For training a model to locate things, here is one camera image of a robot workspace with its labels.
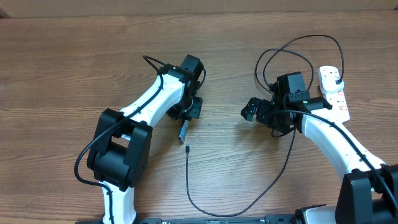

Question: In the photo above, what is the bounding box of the blue Galaxy smartphone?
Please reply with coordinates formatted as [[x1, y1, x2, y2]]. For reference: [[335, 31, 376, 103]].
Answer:
[[178, 120, 190, 144]]

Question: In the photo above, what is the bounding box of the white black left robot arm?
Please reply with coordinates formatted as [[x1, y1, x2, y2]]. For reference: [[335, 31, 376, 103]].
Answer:
[[73, 55, 206, 223]]

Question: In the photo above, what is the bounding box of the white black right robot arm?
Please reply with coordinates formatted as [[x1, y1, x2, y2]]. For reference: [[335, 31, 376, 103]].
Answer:
[[241, 72, 397, 223]]

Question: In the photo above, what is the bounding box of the white charger plug adapter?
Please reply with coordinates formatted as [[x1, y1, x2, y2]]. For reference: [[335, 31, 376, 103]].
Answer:
[[320, 76, 345, 94]]

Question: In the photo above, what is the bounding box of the white power strip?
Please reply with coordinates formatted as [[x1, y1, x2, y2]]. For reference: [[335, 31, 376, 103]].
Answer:
[[317, 65, 351, 124]]

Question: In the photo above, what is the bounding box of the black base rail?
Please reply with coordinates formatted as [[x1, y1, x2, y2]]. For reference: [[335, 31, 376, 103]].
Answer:
[[133, 214, 304, 224]]

